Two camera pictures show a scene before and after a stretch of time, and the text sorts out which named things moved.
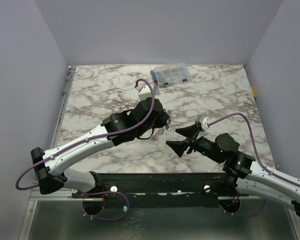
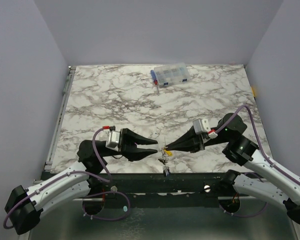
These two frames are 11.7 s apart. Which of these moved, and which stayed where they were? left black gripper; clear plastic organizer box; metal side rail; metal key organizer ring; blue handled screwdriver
Moved: metal key organizer ring; left black gripper
Stayed: clear plastic organizer box; metal side rail; blue handled screwdriver
